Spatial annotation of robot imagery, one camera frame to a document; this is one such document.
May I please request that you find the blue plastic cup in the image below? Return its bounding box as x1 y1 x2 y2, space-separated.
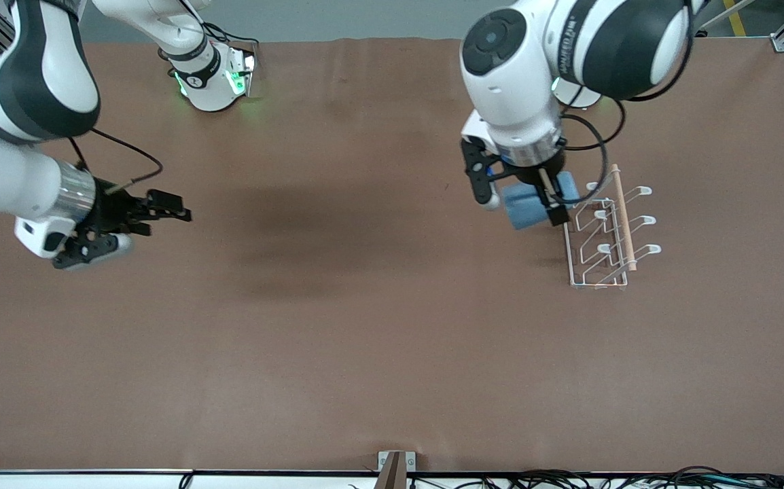
501 170 581 232

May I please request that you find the paper table cover sheet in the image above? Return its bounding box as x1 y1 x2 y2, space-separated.
0 35 784 474

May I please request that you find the thin white pole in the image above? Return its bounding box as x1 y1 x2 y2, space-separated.
694 0 756 38

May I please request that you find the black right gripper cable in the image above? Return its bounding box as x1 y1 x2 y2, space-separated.
68 128 164 194

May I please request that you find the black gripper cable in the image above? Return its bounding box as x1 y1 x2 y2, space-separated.
555 98 629 206
68 128 164 194

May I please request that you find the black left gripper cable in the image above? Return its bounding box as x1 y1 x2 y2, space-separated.
555 98 629 206

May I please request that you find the white wire cup holder rack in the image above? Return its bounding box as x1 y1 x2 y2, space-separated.
560 164 662 291

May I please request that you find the black right arm base cable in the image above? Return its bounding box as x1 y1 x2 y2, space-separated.
195 22 259 58

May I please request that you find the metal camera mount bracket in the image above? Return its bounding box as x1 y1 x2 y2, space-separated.
375 451 417 489

